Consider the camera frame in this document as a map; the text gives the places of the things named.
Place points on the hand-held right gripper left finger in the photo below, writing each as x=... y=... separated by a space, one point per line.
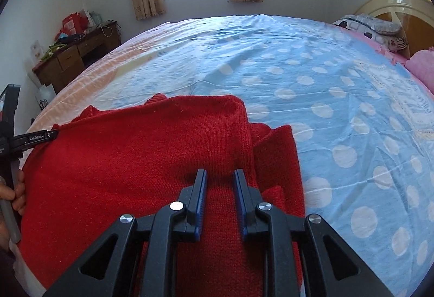
x=202 y=202

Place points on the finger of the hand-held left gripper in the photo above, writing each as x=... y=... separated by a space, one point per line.
x=34 y=138

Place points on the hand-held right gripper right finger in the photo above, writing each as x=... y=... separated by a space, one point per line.
x=241 y=205

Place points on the red knitted sweater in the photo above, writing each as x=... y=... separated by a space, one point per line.
x=118 y=175

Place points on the person's left hand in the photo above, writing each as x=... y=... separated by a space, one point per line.
x=20 y=188

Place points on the white paper bag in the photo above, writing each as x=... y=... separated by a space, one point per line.
x=45 y=97

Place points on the green cloth item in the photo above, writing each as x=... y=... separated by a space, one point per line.
x=54 y=49

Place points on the brown wooden desk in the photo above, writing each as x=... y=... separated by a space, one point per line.
x=74 y=53

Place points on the red gift bag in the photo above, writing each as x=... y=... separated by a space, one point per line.
x=73 y=25

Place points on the blue polka dot bed sheet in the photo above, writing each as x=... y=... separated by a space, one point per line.
x=305 y=97

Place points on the white black spotted pillow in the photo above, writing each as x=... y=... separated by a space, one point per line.
x=359 y=33

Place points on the grey floral pillow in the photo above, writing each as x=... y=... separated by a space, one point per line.
x=373 y=24

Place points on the pink quilted pillow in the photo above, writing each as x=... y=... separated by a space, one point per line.
x=422 y=68

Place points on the cream wooden bed headboard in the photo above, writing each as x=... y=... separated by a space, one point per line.
x=400 y=8

